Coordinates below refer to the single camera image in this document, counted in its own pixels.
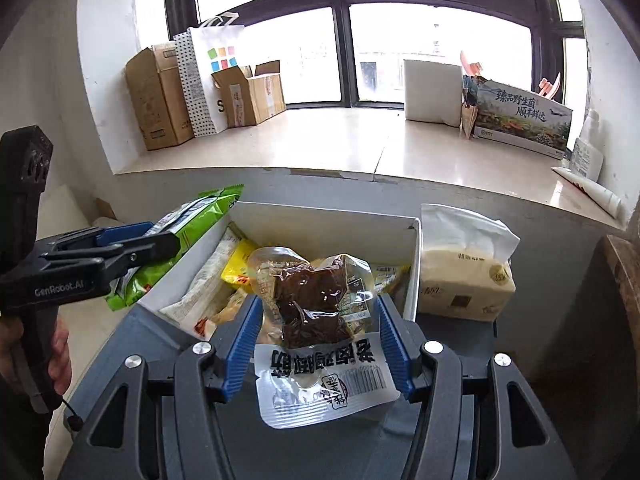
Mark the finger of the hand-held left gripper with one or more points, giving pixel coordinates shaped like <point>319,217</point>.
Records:
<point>125,232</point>
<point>145,252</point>

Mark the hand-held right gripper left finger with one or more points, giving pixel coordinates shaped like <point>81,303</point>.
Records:
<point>242,345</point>

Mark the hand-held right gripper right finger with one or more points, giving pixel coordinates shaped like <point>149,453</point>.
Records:
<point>395,345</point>

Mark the green snack bag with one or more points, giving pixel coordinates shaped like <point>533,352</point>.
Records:
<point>195,225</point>

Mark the cream printed snack bag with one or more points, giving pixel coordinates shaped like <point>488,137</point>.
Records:
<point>200,280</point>

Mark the clear braised meat packet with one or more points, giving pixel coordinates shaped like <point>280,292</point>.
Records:
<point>310,305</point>

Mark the white cardboard box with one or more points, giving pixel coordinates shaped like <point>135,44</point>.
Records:
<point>325,225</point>

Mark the person's left hand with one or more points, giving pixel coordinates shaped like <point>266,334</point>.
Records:
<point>59,360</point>

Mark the pale orange snack packet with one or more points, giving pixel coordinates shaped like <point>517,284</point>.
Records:
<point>230,312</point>

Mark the cream yellow snack packet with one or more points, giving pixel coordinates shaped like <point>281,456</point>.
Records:
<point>392,277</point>

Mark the cream tissue pack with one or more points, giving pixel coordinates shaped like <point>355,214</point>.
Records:
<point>460,275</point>

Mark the dark grey plastic case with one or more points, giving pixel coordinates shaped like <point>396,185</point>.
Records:
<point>325,450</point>

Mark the large brown cardboard box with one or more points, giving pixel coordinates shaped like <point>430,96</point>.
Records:
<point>155,105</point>

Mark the polka dot paper bag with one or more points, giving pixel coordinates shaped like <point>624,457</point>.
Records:
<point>192,90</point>

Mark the open brown cardboard box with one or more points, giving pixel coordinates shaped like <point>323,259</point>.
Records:
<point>255,97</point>

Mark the cream stone windowsill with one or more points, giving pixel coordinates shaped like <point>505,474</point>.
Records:
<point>325,145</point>

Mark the white bag with coloured squares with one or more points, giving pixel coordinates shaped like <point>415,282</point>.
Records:
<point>220,40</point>

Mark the small brown paper bag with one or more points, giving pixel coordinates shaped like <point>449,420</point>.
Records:
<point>468,120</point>

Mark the white tube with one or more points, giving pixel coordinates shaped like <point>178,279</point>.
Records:
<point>590,191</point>

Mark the white foam box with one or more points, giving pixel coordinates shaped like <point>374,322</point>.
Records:
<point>432,92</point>

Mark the printed landscape carton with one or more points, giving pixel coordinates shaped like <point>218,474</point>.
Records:
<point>520,120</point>

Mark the white plastic bottle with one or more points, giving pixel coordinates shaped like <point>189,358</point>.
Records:
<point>587,150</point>

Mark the pink plastic toy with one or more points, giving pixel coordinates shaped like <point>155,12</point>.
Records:
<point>550,85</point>
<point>471,65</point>

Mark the black window frame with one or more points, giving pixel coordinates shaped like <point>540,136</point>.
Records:
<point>342,35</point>

